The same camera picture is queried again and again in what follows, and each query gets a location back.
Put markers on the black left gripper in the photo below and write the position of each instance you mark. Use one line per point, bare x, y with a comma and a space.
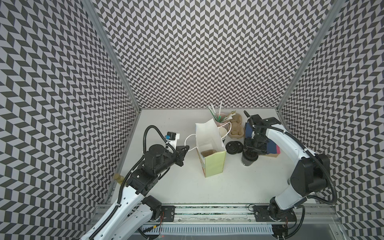
185, 148

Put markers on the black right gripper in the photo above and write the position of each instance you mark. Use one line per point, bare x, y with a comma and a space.
254, 144

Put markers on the brown pulp cup carrier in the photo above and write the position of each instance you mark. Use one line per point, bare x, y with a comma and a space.
208, 153

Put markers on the illustrated green paper gift bag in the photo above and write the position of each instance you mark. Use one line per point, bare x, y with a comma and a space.
209, 145

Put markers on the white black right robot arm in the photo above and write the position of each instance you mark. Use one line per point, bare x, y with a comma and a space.
310, 178

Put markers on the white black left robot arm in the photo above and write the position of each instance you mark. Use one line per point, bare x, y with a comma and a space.
134, 207

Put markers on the dark blue napkin stack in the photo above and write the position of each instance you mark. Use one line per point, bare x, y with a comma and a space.
257, 141

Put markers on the brown cardboard box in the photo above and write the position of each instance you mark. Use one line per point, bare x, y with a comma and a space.
272, 155

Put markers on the stack of brown cup carriers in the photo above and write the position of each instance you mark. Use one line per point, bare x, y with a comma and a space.
237, 130

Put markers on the stack of black cup lids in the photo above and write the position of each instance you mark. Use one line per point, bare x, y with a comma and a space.
234, 147

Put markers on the stack of black paper cups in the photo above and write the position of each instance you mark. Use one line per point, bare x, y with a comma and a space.
223, 133

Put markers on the pink metal bucket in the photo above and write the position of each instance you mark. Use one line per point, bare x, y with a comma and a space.
223, 120

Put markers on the yellow liquid bottle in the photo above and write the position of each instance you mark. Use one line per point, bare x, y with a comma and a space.
118, 178

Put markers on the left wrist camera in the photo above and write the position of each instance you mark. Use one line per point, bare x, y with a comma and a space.
172, 139

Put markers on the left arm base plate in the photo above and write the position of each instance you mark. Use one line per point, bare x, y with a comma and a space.
164, 214

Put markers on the aluminium front rail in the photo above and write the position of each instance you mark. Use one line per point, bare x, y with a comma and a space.
243, 214

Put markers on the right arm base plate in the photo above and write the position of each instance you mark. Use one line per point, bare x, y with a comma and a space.
264, 213

